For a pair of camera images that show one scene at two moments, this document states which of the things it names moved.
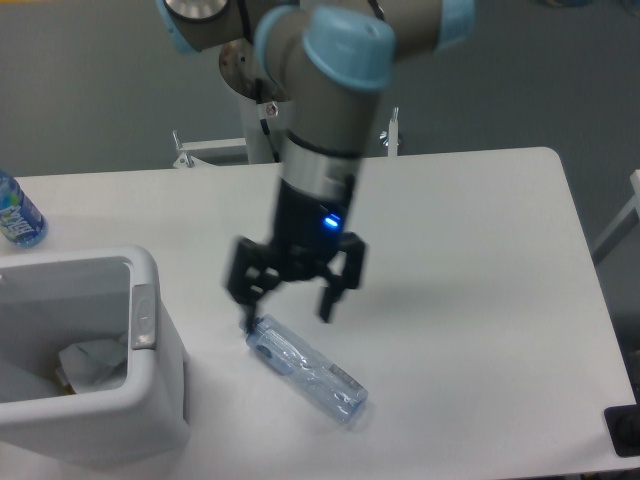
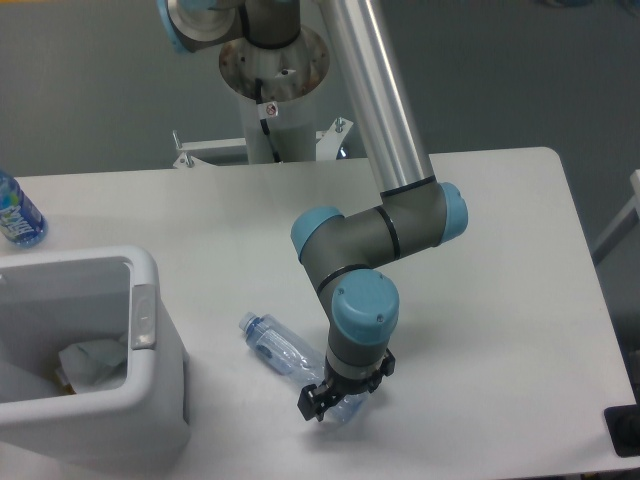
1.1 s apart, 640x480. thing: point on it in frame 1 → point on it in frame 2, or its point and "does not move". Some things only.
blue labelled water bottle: x=20 y=221 does not move
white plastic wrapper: x=95 y=365 does not move
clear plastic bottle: x=306 y=368 does not move
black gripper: x=307 y=225 → x=313 y=403
